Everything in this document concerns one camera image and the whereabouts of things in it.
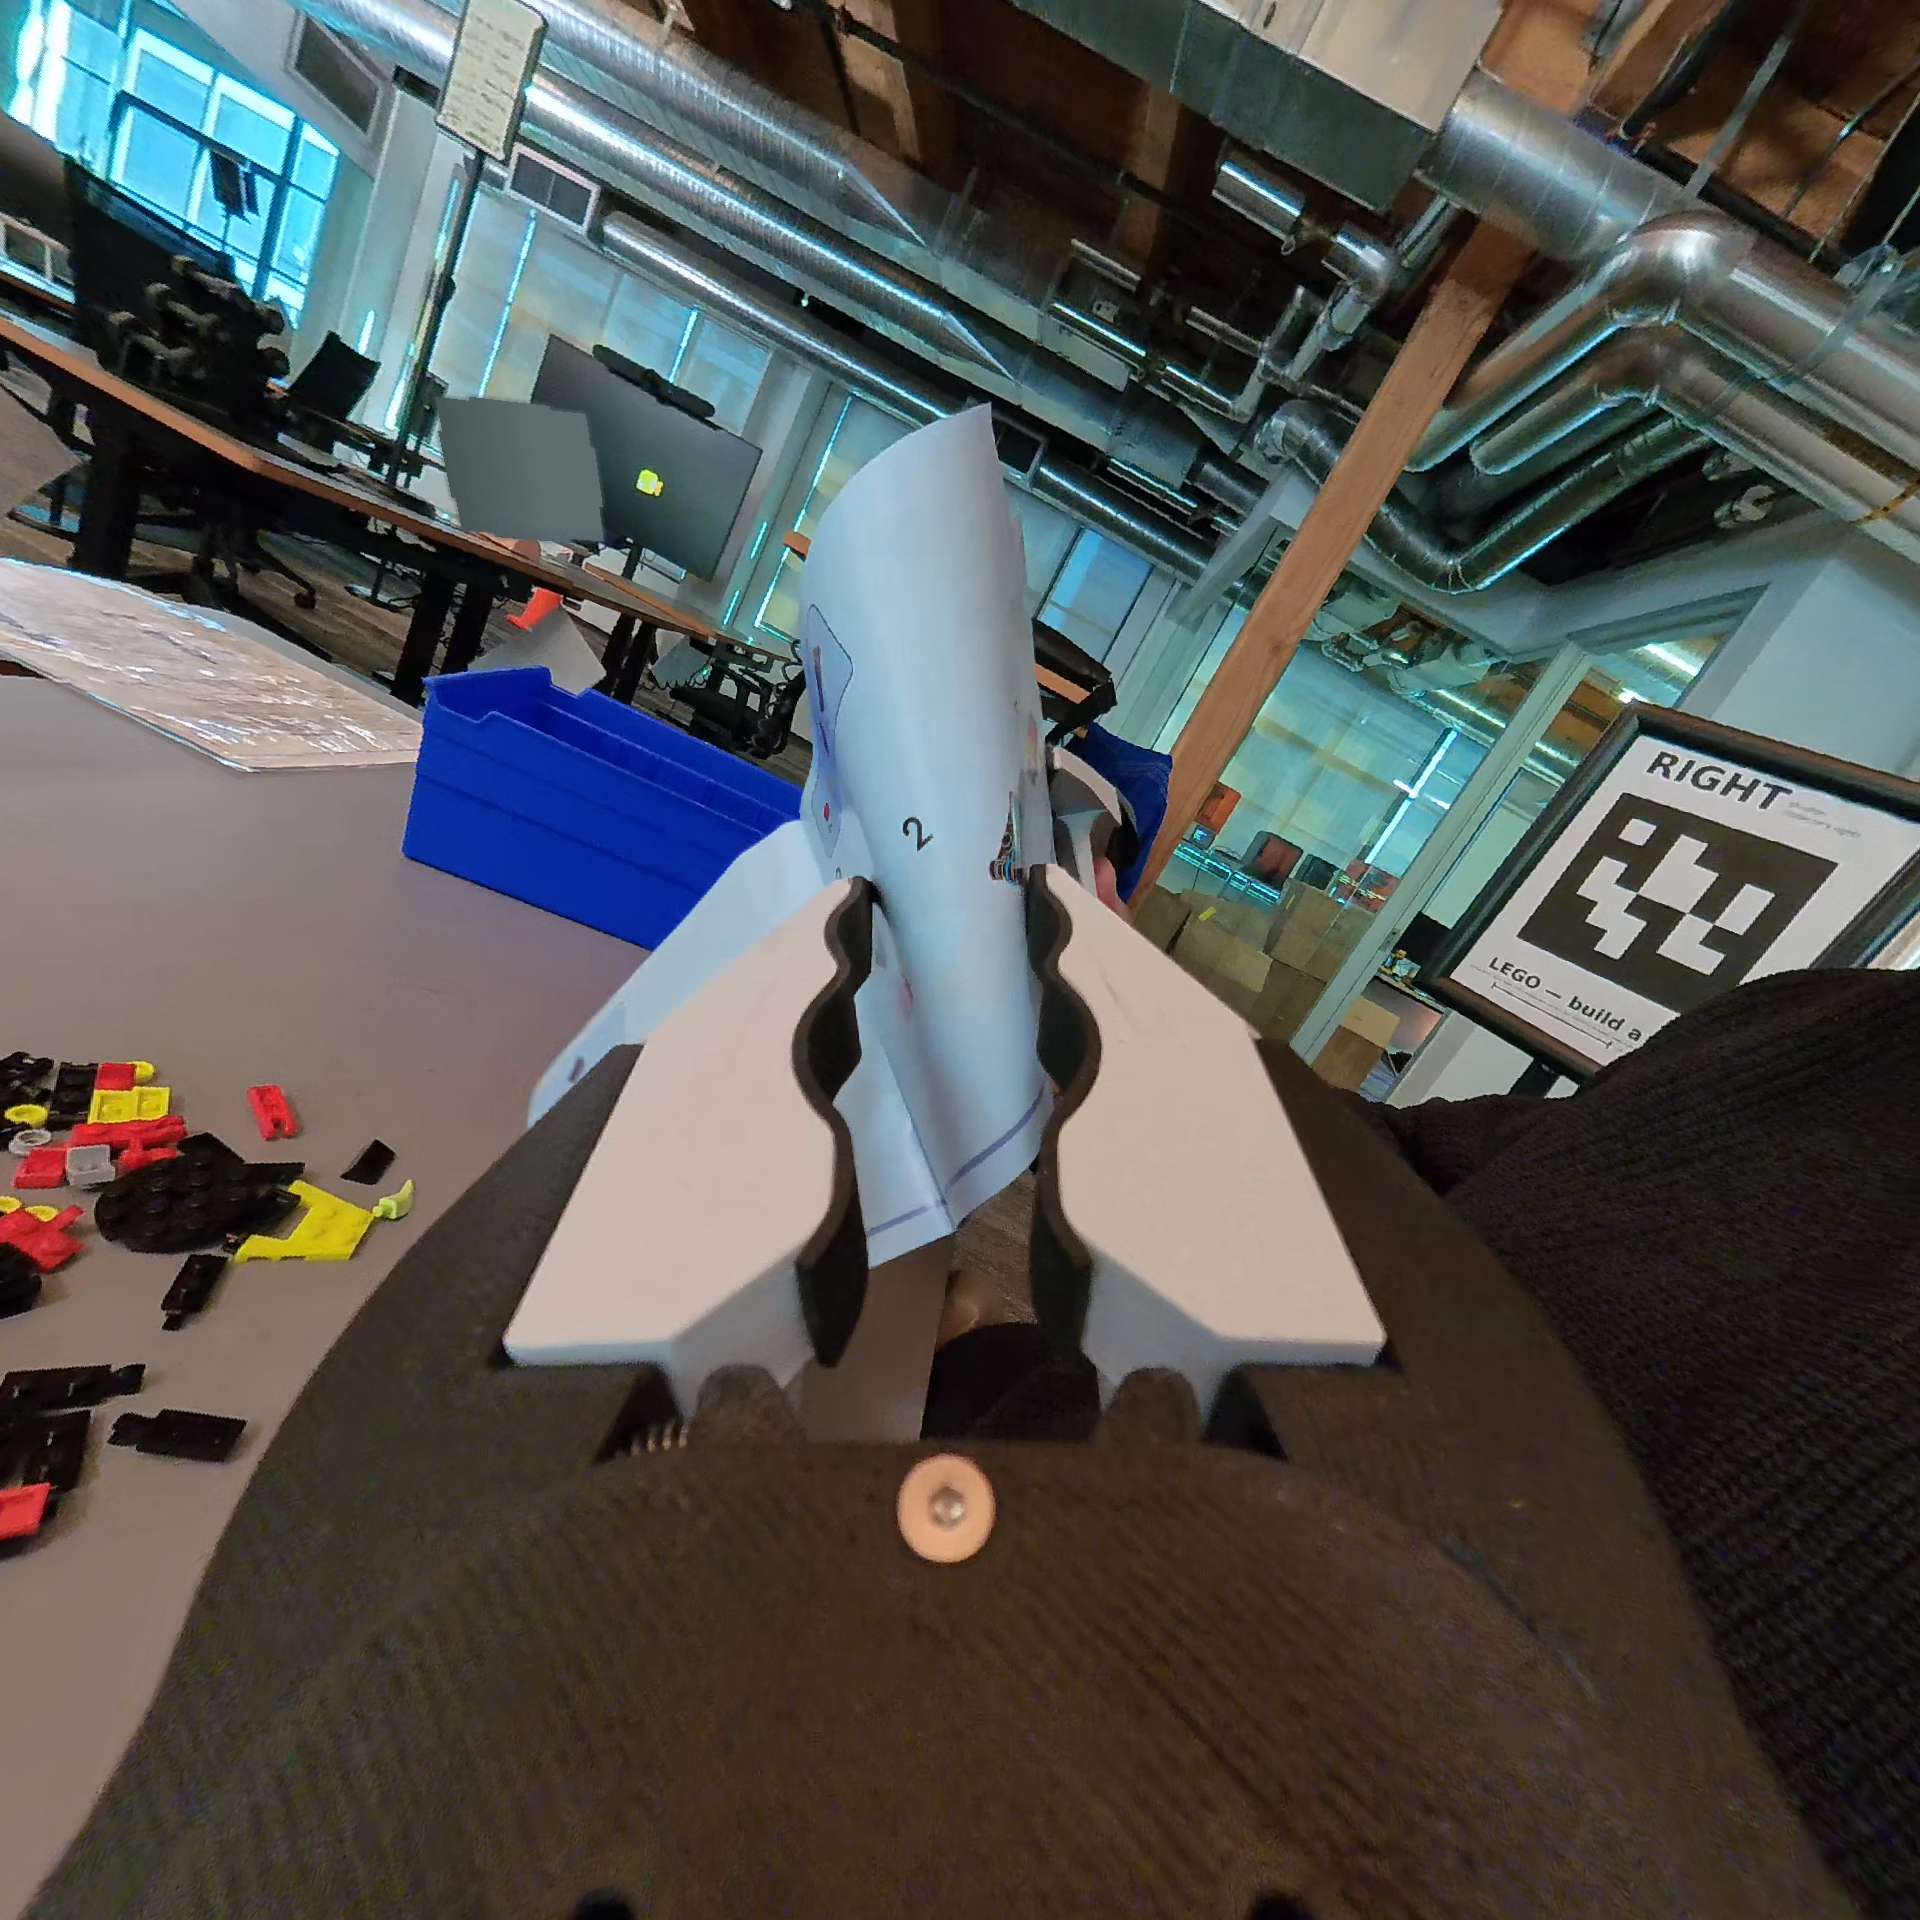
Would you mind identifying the stack of cardboard boxes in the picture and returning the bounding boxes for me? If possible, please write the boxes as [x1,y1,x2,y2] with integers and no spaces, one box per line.
[1140,877,1408,1093]

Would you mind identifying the framed marker sign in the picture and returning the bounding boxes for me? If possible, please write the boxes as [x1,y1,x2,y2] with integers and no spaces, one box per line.
[1422,705,1920,1086]

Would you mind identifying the wooden ceiling beam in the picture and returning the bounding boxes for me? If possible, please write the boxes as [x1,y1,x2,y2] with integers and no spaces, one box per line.
[1132,224,1538,909]

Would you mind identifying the blue plastic bin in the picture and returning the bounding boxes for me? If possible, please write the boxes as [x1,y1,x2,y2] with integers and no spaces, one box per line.
[402,668,807,958]

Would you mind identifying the person's dark knit sweater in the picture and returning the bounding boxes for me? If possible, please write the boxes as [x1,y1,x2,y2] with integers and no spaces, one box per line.
[1350,968,1920,1920]

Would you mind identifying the white hanging sign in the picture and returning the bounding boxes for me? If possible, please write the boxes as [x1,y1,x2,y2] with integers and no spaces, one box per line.
[434,0,548,156]

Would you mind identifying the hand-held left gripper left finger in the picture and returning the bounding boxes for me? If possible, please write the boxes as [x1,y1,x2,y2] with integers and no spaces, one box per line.
[502,877,887,1412]

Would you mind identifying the clear plastic bag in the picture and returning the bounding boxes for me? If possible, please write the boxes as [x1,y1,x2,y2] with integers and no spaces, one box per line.
[0,558,432,777]

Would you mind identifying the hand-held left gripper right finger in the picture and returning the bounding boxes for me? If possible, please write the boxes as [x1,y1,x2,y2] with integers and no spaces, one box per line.
[1023,866,1389,1394]

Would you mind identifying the wooden desk black legs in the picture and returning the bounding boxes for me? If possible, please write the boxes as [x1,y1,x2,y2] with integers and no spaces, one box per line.
[0,306,752,706]

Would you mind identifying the silver ventilation ducts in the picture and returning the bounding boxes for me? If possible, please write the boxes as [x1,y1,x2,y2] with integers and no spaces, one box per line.
[298,0,1920,601]

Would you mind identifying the light blue instruction booklet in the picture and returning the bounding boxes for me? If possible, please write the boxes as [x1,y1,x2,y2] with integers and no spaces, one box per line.
[527,403,1086,1269]

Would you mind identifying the blue jacket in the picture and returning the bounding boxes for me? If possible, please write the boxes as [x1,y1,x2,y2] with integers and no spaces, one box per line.
[1078,717,1176,905]

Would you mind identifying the black webcam bar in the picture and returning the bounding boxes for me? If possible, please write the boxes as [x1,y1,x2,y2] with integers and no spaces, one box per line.
[592,344,719,414]

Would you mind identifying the black monitor screen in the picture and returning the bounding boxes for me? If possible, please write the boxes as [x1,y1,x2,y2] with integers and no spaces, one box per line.
[532,333,764,585]

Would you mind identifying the pile of lego pieces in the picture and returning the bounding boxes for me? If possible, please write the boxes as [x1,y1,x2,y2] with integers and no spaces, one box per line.
[0,1049,415,1562]

